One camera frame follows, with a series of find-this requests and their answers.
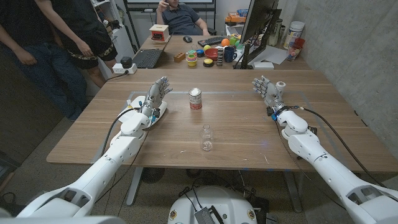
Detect white red wooden box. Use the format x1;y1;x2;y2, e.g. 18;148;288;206
149;24;170;43

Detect white power strip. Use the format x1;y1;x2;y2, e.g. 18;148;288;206
111;63;138;75

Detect white paper sheet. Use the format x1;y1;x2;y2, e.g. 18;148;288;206
248;45;289;65

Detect orange boxes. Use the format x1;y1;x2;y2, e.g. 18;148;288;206
224;11;247;24

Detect black keyboard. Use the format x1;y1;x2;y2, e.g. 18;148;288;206
197;35;229;48

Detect seated person in blue polo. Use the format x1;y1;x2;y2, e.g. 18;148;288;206
155;0;211;36

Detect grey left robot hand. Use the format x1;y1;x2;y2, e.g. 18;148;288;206
141;76;174;118

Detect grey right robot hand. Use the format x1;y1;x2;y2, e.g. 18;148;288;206
251;75;285;110

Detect small white box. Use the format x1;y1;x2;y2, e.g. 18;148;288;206
252;61;275;70

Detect person in black shorts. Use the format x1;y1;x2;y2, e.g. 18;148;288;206
34;0;118;88

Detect dark blue mug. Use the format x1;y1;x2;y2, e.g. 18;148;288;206
223;46;238;63

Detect white shelf unit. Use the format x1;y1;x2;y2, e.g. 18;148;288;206
90;0;136;60

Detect red white soup can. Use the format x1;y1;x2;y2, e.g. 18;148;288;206
188;87;203;110

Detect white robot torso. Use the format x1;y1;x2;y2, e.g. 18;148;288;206
167;185;258;224

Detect person in blue jeans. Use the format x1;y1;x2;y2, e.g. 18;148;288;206
0;0;90;121

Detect red bowl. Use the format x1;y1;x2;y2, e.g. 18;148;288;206
204;47;220;62

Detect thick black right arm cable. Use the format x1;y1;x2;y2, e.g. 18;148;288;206
292;105;386;187

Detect black computer monitor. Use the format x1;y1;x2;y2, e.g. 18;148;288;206
233;0;282;70

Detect white paper plate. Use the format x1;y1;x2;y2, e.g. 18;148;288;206
118;95;168;127

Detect white cylindrical canister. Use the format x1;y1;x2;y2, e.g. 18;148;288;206
282;21;305;50

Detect clear plastic bottle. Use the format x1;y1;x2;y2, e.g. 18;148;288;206
199;124;214;152

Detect black laptop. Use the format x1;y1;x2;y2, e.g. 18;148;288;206
132;34;172;69

